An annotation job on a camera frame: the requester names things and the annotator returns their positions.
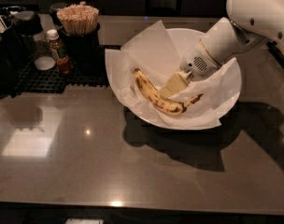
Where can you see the white bowl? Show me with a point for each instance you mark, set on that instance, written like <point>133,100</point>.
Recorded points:
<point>226,87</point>

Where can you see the white paper liner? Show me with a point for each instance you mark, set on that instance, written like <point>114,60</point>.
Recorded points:
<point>148,53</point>

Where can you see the black condiment caddy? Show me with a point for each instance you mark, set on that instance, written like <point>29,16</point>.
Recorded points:
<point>13,55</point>

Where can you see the small brown sauce bottle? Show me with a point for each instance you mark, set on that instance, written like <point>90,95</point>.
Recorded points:
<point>59,53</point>

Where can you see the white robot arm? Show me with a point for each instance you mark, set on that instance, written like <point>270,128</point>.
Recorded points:
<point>247,21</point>

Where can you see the bundle of wooden stir sticks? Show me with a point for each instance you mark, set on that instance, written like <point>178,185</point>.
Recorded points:
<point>78,19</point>

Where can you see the glass shaker with black lid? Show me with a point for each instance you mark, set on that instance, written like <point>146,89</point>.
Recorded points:
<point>28,26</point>

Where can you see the black stir stick holder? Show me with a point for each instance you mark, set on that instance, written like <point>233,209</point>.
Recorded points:
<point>84,50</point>

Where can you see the dark jar behind sticks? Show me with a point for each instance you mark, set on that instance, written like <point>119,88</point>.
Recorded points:
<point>54,8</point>

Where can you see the black wooden tray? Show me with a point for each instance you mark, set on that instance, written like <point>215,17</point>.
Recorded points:
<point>277,51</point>

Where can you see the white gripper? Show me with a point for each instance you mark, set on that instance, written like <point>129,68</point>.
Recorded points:
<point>197,61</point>

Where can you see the black plastic grid mat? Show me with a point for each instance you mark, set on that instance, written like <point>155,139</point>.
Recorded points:
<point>32,80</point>

